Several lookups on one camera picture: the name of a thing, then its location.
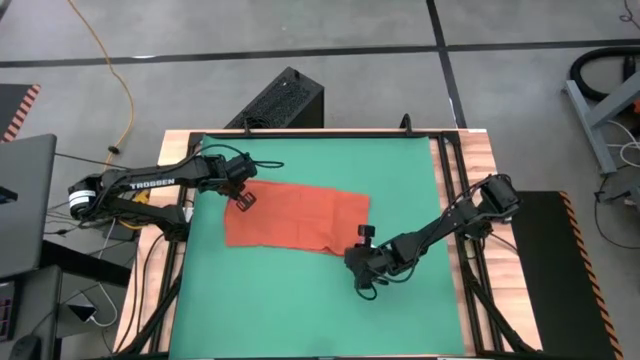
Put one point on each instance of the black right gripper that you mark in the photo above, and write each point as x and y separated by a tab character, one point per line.
372	262

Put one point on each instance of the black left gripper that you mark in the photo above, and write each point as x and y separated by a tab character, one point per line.
230	172

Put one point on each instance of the orange towel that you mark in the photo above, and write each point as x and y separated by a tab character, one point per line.
300	215

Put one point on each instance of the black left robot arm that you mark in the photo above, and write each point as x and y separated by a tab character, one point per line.
150	184

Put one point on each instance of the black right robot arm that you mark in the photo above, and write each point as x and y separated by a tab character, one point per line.
450	220

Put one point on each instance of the black table clamp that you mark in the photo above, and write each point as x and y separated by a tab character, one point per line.
246	126
406	124

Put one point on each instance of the green table mat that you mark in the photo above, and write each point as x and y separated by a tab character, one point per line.
300	310

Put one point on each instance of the black computer tower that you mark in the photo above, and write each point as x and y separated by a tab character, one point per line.
285	100

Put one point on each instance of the black floor mat orange stripes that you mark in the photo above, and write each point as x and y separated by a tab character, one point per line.
12	107
550	280

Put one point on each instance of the dark smartphone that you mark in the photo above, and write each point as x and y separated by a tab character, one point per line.
82	312

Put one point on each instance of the grey laptop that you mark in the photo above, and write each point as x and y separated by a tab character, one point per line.
25	210

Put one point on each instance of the grey metal stand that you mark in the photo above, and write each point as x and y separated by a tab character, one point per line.
592	127

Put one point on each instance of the black keyboard with lit keys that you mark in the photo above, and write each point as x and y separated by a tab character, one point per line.
6	312

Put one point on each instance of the black computer mouse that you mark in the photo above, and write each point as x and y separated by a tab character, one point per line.
25	350

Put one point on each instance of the black table frame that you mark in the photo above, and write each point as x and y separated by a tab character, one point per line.
196	138

